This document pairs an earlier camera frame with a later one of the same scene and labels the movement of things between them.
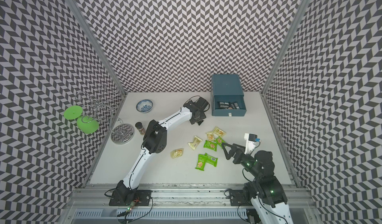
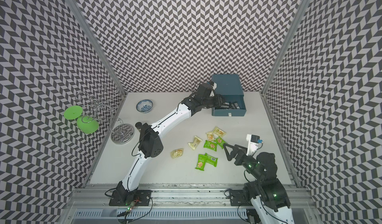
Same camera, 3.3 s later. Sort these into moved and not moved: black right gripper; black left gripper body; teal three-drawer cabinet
Moved: black left gripper body
Not moved: black right gripper; teal three-drawer cabinet
